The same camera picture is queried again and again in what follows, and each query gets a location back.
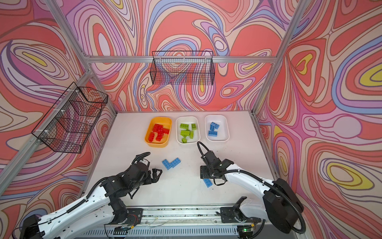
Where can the left black wire basket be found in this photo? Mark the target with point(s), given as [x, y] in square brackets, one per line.
[74, 116]

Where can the white plastic bin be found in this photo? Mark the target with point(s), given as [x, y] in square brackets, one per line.
[223, 131]
[188, 120]

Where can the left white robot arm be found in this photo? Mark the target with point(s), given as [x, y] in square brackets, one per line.
[102, 205]

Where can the back black wire basket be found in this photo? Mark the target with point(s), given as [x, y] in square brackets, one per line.
[182, 67]

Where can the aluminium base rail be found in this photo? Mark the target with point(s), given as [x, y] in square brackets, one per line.
[167, 222]

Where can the middle white plastic bin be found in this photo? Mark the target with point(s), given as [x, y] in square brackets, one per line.
[188, 120]

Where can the right white plastic bin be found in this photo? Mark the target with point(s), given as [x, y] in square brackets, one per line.
[223, 131]

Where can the yellow plastic bin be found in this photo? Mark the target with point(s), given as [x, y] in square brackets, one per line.
[167, 123]

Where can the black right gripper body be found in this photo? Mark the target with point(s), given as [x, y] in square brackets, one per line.
[207, 172]

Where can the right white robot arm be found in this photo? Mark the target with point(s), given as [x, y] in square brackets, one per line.
[280, 205]

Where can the black wire basket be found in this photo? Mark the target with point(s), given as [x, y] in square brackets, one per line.
[182, 67]
[74, 116]

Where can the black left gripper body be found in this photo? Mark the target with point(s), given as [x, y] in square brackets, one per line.
[146, 179]

